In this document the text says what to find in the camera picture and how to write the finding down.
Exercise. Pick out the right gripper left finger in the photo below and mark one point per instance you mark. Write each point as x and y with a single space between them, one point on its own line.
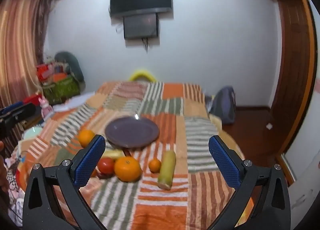
41 208

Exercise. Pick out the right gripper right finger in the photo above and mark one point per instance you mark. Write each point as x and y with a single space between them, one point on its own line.
272 210

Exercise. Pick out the medium orange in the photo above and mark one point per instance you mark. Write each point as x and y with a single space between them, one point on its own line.
85 137

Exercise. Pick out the red tomato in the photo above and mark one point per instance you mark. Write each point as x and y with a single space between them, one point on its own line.
106 166

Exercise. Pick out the large yellow cane piece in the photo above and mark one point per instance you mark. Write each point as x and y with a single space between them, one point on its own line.
114 154

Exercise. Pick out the large orange with sticker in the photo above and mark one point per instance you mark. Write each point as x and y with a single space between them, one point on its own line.
127 169

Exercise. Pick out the small tangerine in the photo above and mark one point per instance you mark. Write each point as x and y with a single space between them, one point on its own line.
155 166

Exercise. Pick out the pink bunny toy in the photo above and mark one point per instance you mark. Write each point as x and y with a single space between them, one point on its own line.
46 108

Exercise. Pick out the green storage box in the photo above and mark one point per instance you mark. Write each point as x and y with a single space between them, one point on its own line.
58 92

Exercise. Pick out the red box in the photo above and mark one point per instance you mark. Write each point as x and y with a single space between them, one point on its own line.
44 71

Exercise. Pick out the grey neck pillow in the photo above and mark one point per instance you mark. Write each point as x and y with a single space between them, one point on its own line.
73 65

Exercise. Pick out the striped pink curtain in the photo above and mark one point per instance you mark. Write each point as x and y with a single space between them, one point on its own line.
23 31

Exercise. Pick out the grey backpack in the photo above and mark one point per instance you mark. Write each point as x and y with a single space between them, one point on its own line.
224 105

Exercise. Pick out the dark purple plate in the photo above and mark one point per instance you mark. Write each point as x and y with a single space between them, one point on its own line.
129 132

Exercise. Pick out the striped patchwork bedspread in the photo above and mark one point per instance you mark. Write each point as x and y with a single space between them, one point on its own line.
198 192

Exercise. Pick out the brown wooden door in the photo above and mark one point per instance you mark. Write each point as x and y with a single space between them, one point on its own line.
297 70

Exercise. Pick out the yellow object behind bed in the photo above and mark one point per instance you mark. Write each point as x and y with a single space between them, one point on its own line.
142 75

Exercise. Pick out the black box under television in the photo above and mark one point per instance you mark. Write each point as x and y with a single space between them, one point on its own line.
143 26

